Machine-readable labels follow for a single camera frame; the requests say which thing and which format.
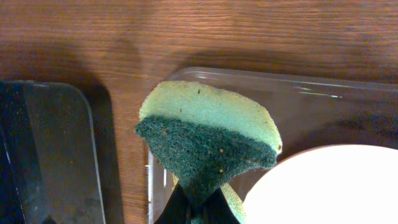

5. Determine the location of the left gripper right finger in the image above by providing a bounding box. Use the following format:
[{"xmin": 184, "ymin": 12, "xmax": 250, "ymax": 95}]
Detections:
[{"xmin": 203, "ymin": 188, "xmax": 240, "ymax": 224}]

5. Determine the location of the black rectangular sponge tray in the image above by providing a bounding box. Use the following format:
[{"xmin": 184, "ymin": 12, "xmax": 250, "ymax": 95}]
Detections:
[{"xmin": 1, "ymin": 81, "xmax": 105, "ymax": 223}]

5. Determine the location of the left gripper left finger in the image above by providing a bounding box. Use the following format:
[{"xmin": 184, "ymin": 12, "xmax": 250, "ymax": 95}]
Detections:
[{"xmin": 155, "ymin": 184, "xmax": 190, "ymax": 224}]

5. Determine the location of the green scrubbing sponge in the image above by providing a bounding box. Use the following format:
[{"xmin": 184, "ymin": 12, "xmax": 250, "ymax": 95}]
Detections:
[{"xmin": 135, "ymin": 80, "xmax": 284, "ymax": 224}]

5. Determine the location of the white plate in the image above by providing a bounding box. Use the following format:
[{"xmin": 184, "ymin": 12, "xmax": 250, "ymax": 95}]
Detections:
[{"xmin": 244, "ymin": 145, "xmax": 397, "ymax": 224}]

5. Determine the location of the brown plastic serving tray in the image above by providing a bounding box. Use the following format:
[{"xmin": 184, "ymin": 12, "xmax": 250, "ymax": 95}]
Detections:
[{"xmin": 146, "ymin": 66, "xmax": 398, "ymax": 224}]

